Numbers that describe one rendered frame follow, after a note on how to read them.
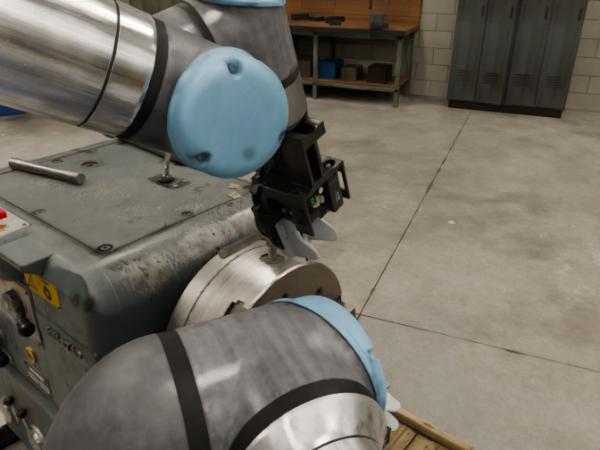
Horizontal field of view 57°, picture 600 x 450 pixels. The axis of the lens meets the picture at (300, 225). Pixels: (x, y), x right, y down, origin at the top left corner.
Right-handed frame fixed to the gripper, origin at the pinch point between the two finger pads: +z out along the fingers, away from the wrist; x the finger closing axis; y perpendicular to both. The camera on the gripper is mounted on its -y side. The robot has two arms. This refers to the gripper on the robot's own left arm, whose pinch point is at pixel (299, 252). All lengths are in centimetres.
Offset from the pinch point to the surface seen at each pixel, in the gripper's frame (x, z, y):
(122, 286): -13.6, 5.7, -24.5
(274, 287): 0.1, 11.2, -7.9
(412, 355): 89, 171, -50
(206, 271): -3.3, 9.8, -18.8
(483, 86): 505, 283, -206
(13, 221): -15, 2, -52
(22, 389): -32, 39, -60
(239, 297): -4.5, 10.0, -10.4
